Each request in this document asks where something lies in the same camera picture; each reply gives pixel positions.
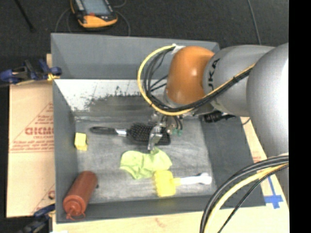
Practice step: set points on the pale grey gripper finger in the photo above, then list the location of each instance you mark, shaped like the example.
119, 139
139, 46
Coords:
153, 138

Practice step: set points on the black hairbrush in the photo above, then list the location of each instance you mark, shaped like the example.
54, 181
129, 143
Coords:
141, 133

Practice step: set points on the grey metal bin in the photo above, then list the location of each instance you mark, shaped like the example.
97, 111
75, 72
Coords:
136, 130

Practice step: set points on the light green cloth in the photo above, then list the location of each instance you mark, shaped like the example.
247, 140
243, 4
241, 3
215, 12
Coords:
143, 164

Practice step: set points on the yellow and white brush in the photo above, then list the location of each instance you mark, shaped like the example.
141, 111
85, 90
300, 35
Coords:
170, 183

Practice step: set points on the yellow sponge block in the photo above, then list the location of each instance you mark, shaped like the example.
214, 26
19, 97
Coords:
80, 141

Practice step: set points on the red-brown squeeze bottle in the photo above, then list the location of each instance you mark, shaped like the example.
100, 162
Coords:
79, 192

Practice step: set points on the brown cardboard board red print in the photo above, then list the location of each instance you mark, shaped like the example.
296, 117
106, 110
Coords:
29, 154

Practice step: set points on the black cylinder on white bracket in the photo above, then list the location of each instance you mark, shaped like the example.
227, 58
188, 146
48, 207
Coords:
214, 117

